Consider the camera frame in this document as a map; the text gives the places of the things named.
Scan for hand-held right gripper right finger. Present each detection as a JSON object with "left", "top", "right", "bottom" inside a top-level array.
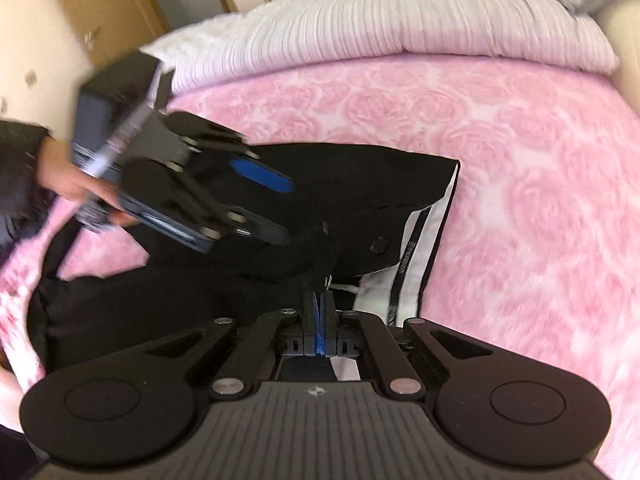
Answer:
[{"left": 321, "top": 290, "right": 506, "bottom": 402}]

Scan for cream quilted headboard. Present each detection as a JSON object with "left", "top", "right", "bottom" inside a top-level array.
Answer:
[{"left": 599, "top": 2, "right": 640, "bottom": 126}]

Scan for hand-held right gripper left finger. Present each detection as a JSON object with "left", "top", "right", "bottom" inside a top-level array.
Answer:
[{"left": 125, "top": 290, "right": 321, "bottom": 402}]

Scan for white ribbed quilt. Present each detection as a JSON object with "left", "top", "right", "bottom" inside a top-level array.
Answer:
[{"left": 140, "top": 0, "right": 622, "bottom": 95}]

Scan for black pants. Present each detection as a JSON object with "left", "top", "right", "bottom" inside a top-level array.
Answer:
[{"left": 27, "top": 142, "right": 462, "bottom": 386}]

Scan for pink rose-pattern blanket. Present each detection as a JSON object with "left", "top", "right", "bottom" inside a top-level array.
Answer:
[{"left": 0, "top": 55, "right": 640, "bottom": 477}]

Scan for person's left hand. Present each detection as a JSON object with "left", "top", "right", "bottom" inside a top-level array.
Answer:
[{"left": 36, "top": 137, "right": 138, "bottom": 227}]

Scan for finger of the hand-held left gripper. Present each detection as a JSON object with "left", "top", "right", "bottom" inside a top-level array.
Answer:
[
  {"left": 150, "top": 110, "right": 297, "bottom": 195},
  {"left": 120, "top": 152, "right": 292, "bottom": 248}
]

